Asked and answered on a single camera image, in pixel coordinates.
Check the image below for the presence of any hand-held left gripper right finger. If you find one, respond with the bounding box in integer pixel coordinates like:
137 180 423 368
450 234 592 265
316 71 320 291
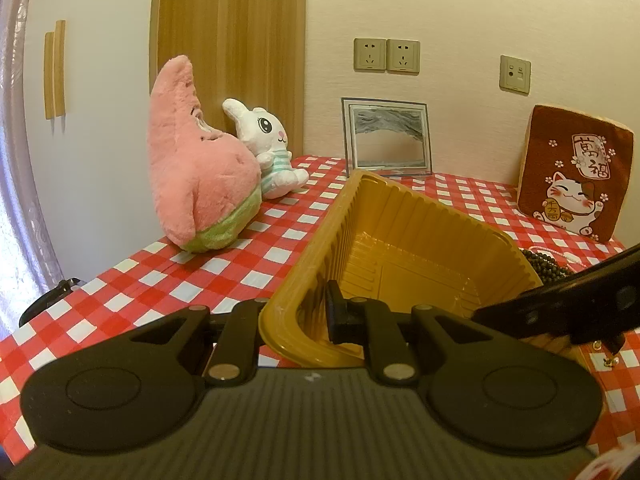
325 280 523 386

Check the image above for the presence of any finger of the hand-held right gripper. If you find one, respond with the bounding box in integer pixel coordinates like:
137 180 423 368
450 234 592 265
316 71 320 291
472 242 640 356

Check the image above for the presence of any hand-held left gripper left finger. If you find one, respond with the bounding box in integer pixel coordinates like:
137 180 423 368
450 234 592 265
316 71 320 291
129 298 272 387

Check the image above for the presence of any dark bead necklace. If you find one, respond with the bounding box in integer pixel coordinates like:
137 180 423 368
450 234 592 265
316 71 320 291
519 247 578 287

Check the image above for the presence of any yellow plastic tray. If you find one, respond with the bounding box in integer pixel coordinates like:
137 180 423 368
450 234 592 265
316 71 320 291
257 170 591 368

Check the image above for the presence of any small gold clasp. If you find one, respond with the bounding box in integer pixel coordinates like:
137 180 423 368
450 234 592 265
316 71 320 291
592 340 623 370

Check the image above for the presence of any red white checkered tablecloth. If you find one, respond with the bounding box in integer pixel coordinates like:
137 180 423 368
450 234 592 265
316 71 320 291
0 154 640 466

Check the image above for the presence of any brown lucky cat cushion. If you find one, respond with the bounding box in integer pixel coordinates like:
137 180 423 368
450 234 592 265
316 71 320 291
516 104 636 240

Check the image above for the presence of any pink starfish plush toy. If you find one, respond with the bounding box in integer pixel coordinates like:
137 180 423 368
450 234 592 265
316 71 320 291
146 55 263 253

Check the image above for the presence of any red white printed cloth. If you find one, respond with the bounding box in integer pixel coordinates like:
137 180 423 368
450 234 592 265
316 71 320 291
575 444 640 480

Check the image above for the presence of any white rabbit plush toy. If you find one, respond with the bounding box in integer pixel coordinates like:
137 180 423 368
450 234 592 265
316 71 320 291
222 98 310 200

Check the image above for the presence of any black chair part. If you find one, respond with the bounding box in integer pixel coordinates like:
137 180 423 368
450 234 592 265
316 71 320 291
19 277 83 328

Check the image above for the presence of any light purple curtain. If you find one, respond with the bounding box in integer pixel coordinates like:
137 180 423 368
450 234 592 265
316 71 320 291
0 0 66 346

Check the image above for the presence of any white pearl necklace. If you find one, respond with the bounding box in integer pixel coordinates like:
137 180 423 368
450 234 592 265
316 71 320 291
529 246 583 264

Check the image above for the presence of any sand art picture frame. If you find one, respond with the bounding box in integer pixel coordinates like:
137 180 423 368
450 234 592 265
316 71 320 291
341 97 433 178

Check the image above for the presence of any beige wall data socket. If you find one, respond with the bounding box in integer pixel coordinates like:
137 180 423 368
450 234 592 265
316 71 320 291
499 54 532 95

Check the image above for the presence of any beige wall power socket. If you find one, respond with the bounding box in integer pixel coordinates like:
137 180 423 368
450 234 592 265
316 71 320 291
353 37 388 72
387 38 421 74

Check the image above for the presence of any wooden wall panel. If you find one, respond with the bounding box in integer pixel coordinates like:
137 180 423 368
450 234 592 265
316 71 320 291
149 0 307 156

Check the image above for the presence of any wooden wardrobe handle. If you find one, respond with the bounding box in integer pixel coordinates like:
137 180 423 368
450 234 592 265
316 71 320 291
54 20 67 117
44 31 56 121

